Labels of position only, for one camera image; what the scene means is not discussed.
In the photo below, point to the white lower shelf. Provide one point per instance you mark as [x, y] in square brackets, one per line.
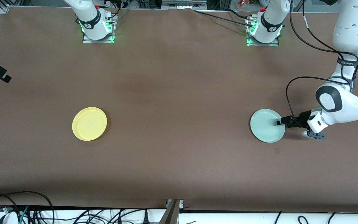
[228, 219]

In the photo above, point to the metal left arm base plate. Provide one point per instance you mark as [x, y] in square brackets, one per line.
[275, 44]

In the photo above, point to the black power plug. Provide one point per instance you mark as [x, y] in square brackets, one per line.
[146, 219]

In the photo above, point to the aluminium profile bracket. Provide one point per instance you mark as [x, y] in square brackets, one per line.
[171, 214]

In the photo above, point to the brown table cover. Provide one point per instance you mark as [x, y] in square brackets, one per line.
[166, 77]

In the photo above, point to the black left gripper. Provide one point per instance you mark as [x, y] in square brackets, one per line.
[303, 119]

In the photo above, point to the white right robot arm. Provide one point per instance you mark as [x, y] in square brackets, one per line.
[92, 18]

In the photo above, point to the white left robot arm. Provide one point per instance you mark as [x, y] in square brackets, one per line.
[350, 28]

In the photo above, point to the aluminium corner bracket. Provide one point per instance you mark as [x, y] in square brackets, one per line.
[3, 9]

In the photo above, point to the pale green plate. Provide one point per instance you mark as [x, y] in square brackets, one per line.
[263, 127]

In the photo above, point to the yellow plate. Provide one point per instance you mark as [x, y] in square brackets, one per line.
[89, 123]

